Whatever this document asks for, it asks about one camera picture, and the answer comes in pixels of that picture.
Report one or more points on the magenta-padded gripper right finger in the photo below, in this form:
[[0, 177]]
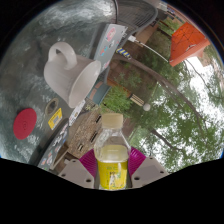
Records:
[[150, 171]]

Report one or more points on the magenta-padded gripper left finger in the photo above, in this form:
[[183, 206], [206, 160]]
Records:
[[75, 174]]

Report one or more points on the clear bottle with yellow label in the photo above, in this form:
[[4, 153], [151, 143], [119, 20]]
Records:
[[112, 166]]

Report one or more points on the yellow square card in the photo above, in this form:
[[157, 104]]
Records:
[[55, 118]]

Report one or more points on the flat round red coaster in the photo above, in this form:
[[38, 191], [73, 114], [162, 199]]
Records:
[[25, 124]]

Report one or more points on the green plant in blue pot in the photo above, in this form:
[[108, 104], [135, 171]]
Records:
[[116, 100]]

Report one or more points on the white ceramic mug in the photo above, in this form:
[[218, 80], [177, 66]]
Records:
[[71, 78]]

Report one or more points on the yellow blue striped cone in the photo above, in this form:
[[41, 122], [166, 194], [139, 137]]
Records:
[[123, 52]]

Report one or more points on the orange canopy tent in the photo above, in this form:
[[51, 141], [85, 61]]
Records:
[[188, 41]]

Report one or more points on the grey laptop with stickers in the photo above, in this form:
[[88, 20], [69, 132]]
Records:
[[111, 40]]

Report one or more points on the grey mesh patio chair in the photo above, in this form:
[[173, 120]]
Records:
[[136, 15]]

